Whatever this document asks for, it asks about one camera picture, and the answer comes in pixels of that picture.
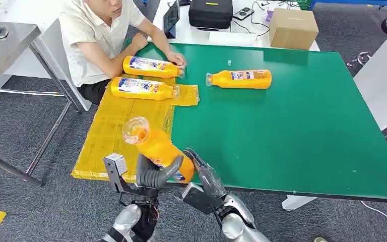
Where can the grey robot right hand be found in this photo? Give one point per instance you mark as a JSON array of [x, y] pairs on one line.
[[210, 182]]

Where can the person's right hand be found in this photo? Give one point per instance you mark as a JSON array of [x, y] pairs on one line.
[[140, 40]]

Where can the person's left hand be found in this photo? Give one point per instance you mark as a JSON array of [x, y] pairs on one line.
[[176, 58]]

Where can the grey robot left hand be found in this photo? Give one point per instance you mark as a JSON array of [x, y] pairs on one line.
[[150, 178]]

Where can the orange drink bottle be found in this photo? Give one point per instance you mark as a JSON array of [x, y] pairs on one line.
[[150, 66], [160, 148], [240, 80], [140, 88]]

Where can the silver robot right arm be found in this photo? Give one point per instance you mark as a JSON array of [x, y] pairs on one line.
[[233, 228]]

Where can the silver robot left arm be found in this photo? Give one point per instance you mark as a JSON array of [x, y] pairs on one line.
[[126, 220]]

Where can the white desk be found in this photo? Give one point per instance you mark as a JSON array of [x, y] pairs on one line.
[[193, 35]]

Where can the black tablet on stand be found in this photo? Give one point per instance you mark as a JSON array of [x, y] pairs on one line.
[[170, 18]]

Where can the person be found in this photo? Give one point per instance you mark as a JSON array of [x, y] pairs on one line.
[[90, 43]]

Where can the black carrying case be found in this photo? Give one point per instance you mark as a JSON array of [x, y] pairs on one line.
[[210, 13]]

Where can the yellow sheet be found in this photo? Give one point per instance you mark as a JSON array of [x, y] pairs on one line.
[[113, 133]]

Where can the white table leg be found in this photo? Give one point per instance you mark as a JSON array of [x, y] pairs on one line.
[[297, 203]]

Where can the green table mat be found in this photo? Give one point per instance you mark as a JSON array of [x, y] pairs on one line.
[[297, 133]]

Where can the purple small item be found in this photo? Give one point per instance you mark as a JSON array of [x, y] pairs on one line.
[[269, 15]]

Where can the brown cardboard box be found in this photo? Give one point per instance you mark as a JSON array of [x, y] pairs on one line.
[[293, 29]]

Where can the steel table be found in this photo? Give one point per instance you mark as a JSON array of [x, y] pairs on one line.
[[3, 48]]

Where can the grey slanted table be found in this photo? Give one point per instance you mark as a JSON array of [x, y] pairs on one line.
[[383, 80]]

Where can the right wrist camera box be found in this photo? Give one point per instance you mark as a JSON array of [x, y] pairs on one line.
[[197, 198]]

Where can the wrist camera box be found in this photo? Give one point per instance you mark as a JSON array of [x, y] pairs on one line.
[[115, 167], [197, 198]]

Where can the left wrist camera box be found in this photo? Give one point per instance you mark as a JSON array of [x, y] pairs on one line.
[[115, 167]]

